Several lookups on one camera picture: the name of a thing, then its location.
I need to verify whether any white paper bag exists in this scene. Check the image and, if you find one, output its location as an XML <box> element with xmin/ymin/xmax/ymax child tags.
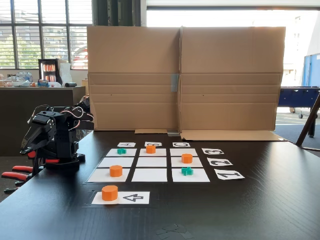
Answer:
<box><xmin>59</xmin><ymin>62</ymin><xmax>74</xmax><ymax>85</ymax></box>

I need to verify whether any white sheet with number 3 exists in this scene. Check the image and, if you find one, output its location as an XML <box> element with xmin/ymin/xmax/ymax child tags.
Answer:
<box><xmin>201</xmin><ymin>147</ymin><xmax>225</xmax><ymax>155</ymax></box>

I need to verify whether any clear plastic bag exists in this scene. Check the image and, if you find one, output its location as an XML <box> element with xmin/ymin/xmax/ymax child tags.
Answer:
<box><xmin>11</xmin><ymin>71</ymin><xmax>34</xmax><ymax>88</ymax></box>

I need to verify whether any blue table football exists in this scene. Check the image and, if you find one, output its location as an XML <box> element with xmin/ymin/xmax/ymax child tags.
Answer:
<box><xmin>277</xmin><ymin>86</ymin><xmax>320</xmax><ymax>120</ymax></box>

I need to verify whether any white sheet with number 1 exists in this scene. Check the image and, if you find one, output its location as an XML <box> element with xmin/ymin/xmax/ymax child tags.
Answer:
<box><xmin>214</xmin><ymin>168</ymin><xmax>246</xmax><ymax>181</ymax></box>

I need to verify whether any white sheet with arrow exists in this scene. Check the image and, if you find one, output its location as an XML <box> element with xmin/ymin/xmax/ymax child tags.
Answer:
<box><xmin>91</xmin><ymin>191</ymin><xmax>151</xmax><ymax>205</ymax></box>

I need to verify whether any white red servo cable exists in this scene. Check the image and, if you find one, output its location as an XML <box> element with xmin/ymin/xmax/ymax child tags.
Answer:
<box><xmin>33</xmin><ymin>104</ymin><xmax>95</xmax><ymax>132</ymax></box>

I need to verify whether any black drinks fridge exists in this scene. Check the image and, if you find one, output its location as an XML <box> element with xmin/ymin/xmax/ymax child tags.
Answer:
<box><xmin>38</xmin><ymin>58</ymin><xmax>63</xmax><ymax>86</ymax></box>

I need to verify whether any black framed window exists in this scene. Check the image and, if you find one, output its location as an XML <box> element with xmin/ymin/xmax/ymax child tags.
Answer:
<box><xmin>0</xmin><ymin>0</ymin><xmax>94</xmax><ymax>71</ymax></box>

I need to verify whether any dark curtain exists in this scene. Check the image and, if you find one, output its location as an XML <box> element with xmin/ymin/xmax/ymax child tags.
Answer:
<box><xmin>95</xmin><ymin>0</ymin><xmax>142</xmax><ymax>27</ymax></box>

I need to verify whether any brown cardboard screen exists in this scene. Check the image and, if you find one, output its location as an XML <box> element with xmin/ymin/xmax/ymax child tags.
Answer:
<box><xmin>86</xmin><ymin>24</ymin><xmax>288</xmax><ymax>142</ymax></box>

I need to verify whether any white sheet with number 2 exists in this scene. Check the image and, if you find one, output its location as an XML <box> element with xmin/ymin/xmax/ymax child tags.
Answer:
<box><xmin>206</xmin><ymin>157</ymin><xmax>234</xmax><ymax>167</ymax></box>

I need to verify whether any blue panel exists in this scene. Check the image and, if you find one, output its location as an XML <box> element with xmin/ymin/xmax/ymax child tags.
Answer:
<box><xmin>301</xmin><ymin>52</ymin><xmax>320</xmax><ymax>88</ymax></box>

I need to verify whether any dark counter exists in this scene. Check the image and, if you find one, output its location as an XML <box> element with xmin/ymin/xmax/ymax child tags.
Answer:
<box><xmin>0</xmin><ymin>85</ymin><xmax>87</xmax><ymax>157</ymax></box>

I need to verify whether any brown stand leg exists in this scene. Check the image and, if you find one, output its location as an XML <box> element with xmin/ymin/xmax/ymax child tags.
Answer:
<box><xmin>295</xmin><ymin>91</ymin><xmax>320</xmax><ymax>147</ymax></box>

